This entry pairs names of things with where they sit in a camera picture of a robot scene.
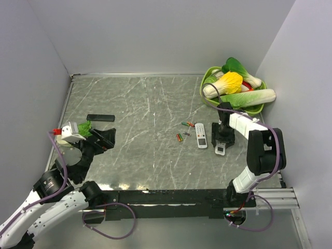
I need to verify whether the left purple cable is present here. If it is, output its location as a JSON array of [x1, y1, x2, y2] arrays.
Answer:
[[0, 131, 137, 241]]

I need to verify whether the black slim remote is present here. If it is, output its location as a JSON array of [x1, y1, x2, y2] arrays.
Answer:
[[86, 114, 115, 122]]

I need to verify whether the bok choy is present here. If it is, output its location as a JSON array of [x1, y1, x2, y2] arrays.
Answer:
[[222, 57, 262, 89]]

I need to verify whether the black base frame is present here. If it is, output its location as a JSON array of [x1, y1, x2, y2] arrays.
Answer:
[[87, 188, 256, 221]]

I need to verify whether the purple cable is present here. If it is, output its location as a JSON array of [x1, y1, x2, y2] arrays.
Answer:
[[0, 131, 137, 241], [201, 82, 282, 232]]

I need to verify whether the yellow napa cabbage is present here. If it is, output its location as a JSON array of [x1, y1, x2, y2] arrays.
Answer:
[[203, 72, 243, 99]]

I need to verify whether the green romaine lettuce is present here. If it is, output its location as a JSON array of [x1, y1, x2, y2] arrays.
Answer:
[[57, 120, 94, 147]]

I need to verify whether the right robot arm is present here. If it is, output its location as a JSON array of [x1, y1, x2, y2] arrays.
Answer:
[[212, 102, 286, 207]]

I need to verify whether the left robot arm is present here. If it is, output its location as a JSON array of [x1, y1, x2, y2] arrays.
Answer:
[[1, 125, 116, 248]]

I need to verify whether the long green white cabbage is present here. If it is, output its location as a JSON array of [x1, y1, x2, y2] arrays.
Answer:
[[220, 89, 276, 109]]

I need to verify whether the battery pile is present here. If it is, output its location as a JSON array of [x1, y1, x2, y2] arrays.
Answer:
[[177, 121, 191, 142]]

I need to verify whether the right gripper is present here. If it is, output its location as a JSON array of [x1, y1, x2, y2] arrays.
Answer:
[[211, 122, 237, 148]]

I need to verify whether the beige white remote control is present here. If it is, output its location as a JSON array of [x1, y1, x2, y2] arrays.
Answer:
[[215, 142, 226, 156]]

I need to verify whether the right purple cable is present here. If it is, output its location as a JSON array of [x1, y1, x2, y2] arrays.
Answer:
[[201, 82, 282, 232]]

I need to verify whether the white remote with display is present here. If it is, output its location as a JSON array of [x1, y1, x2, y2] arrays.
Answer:
[[195, 123, 208, 149]]

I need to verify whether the red pepper toy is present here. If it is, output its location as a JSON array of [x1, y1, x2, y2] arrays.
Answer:
[[241, 81, 254, 92]]

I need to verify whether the green plastic basket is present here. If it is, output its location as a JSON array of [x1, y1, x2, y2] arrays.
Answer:
[[199, 66, 267, 118]]

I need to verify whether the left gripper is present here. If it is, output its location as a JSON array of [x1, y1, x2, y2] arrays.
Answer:
[[68, 127, 116, 181]]

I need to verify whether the small green cabbage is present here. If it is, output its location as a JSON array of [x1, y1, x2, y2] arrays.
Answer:
[[202, 75, 217, 88]]

